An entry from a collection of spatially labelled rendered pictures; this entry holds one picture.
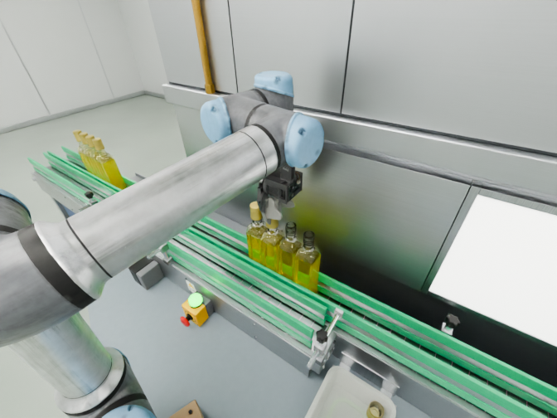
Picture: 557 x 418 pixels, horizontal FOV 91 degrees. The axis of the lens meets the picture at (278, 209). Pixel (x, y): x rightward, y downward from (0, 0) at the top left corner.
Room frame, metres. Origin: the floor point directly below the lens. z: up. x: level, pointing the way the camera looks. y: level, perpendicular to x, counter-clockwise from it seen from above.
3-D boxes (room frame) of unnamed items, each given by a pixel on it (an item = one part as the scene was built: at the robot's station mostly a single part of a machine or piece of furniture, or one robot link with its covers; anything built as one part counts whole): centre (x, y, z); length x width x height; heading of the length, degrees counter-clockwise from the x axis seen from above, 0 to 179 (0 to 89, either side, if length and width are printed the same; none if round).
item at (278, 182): (0.56, 0.00, 1.29); 0.09 x 0.08 x 0.12; 54
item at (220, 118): (0.49, 0.06, 1.45); 0.11 x 0.11 x 0.08; 44
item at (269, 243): (0.58, 0.02, 0.99); 0.06 x 0.06 x 0.21; 54
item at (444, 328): (0.36, -0.42, 0.94); 0.07 x 0.04 x 0.13; 145
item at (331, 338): (0.35, -0.12, 0.85); 0.09 x 0.04 x 0.07; 145
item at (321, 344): (0.34, -0.11, 0.95); 0.17 x 0.03 x 0.12; 145
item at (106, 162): (1.11, 0.77, 1.02); 0.06 x 0.06 x 0.28; 55
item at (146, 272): (0.69, 0.51, 0.79); 0.08 x 0.08 x 0.08; 55
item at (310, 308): (0.92, 0.59, 0.92); 1.75 x 0.01 x 0.08; 55
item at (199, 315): (0.53, 0.28, 0.79); 0.07 x 0.07 x 0.07; 55
